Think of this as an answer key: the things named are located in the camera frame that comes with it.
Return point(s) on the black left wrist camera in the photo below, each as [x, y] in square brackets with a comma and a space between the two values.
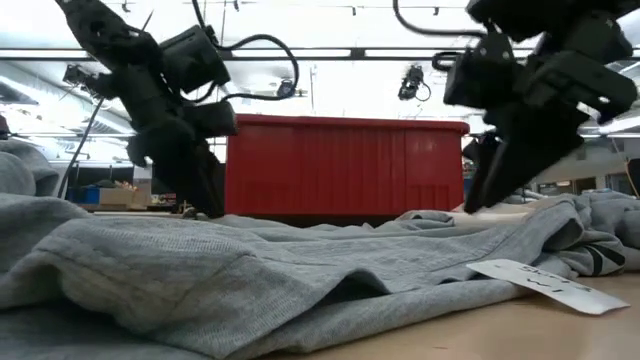
[195, 60]

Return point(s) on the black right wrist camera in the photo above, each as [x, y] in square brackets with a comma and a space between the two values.
[480, 72]

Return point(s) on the black ceiling camera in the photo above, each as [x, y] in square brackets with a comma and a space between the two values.
[75, 75]
[412, 82]

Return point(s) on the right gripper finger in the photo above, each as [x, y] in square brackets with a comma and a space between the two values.
[530, 150]
[480, 165]

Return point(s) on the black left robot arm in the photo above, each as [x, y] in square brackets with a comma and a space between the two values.
[100, 30]

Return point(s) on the red plastic laundry bin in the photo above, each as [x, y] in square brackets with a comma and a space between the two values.
[350, 165]

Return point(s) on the small round ceiling camera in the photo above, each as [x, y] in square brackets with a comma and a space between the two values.
[286, 89]

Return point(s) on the grey t-shirt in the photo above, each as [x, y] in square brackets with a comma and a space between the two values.
[250, 280]

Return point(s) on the black ceiling light rail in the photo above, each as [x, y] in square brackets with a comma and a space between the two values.
[325, 58]

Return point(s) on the brown cardboard box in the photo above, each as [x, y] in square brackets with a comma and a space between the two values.
[122, 196]

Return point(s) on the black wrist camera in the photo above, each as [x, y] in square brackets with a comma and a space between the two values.
[480, 72]
[195, 60]

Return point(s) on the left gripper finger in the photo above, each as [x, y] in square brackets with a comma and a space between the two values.
[192, 175]

